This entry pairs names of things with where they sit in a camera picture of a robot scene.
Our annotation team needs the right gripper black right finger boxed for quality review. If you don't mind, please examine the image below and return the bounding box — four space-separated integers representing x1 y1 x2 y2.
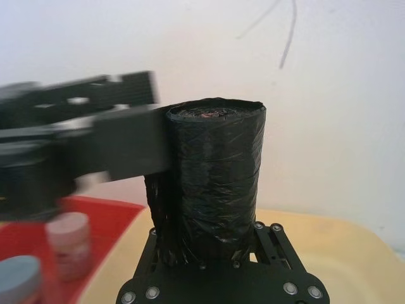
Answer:
249 222 330 304

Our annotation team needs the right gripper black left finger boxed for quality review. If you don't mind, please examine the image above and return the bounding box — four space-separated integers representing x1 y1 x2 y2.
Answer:
116 227 178 304

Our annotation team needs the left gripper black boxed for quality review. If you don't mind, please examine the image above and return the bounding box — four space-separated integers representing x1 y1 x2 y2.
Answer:
0 81 96 223

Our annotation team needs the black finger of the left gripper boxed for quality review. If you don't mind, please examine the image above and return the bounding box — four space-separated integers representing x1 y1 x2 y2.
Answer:
47 70 159 124
74 105 174 191

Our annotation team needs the roll of black plastic bags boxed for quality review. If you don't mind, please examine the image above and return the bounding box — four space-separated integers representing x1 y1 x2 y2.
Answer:
144 96 268 270

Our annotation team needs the cream plastic tray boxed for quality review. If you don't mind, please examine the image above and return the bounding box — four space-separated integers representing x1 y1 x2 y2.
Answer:
75 207 405 304

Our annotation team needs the red plastic tray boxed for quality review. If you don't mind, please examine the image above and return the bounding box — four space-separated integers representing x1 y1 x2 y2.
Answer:
0 194 146 304

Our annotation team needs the pink and white bottle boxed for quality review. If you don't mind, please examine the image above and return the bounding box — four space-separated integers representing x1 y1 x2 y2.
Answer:
46 212 93 282

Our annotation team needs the jar with grey-blue lid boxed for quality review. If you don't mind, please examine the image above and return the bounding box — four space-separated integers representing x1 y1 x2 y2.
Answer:
0 255 44 304

